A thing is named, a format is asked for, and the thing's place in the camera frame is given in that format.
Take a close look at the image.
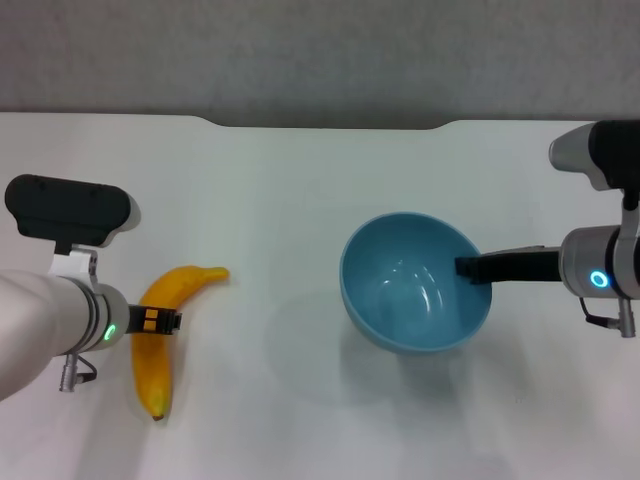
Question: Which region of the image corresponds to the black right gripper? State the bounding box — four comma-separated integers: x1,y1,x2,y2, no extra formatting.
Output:
454,244,565,287

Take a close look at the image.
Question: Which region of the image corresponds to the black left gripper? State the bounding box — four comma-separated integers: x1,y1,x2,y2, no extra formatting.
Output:
127,305,182,336

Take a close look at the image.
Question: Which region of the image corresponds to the yellow banana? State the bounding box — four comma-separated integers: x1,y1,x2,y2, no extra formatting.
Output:
130,264,230,422

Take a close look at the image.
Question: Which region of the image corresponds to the blue bowl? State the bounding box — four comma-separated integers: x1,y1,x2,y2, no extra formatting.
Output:
339,212,495,355

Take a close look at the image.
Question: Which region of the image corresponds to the left arm cable connector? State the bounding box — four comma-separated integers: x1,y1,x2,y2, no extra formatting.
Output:
59,351,99,394

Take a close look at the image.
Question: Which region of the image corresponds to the arm cable connector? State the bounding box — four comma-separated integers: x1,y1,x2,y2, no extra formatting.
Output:
578,297,637,339
59,351,99,394

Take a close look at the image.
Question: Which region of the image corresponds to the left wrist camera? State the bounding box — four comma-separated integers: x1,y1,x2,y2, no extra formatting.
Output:
4,173,141,289

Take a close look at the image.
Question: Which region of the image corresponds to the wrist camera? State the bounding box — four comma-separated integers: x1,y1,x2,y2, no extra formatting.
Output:
4,173,141,289
548,119,640,211

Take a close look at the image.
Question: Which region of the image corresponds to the right arm cable connector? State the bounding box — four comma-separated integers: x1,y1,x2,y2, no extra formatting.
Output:
578,297,637,339

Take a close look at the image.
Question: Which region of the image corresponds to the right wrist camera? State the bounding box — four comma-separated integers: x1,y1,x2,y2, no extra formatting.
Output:
548,119,640,211

